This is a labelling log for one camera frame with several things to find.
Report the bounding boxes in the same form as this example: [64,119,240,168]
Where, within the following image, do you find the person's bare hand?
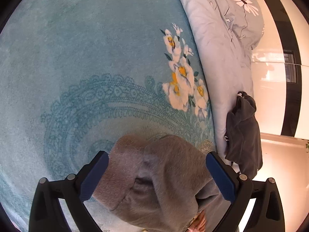
[186,210,206,232]

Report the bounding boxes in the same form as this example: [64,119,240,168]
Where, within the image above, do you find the grey fleece sweater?
[94,135,229,231]

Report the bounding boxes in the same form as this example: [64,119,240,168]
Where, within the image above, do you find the light blue floral quilt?
[180,0,264,158]

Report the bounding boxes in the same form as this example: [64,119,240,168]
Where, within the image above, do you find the green potted plant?
[305,140,309,153]

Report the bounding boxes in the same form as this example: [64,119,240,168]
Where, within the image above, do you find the dark grey garment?
[225,92,263,180]

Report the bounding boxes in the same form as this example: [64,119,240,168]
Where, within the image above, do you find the teal floral plush blanket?
[1,0,215,231]

